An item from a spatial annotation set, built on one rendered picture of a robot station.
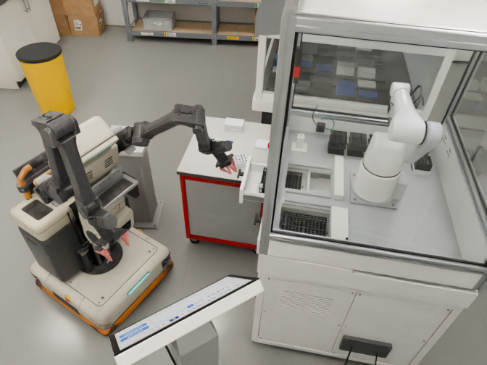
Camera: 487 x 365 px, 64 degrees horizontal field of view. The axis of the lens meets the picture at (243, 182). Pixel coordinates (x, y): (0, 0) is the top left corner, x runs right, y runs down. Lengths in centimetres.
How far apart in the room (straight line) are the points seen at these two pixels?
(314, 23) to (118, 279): 194
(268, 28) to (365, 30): 151
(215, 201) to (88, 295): 95
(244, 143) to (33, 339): 179
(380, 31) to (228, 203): 168
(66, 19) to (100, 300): 459
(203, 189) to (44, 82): 233
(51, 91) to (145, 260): 234
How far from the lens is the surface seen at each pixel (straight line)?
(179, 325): 133
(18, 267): 323
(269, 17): 257
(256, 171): 231
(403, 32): 115
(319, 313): 216
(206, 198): 257
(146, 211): 308
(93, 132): 181
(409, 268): 181
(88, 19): 622
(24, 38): 531
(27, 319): 296
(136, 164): 275
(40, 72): 430
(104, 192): 198
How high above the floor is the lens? 238
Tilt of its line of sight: 43 degrees down
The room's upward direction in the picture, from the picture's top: 2 degrees clockwise
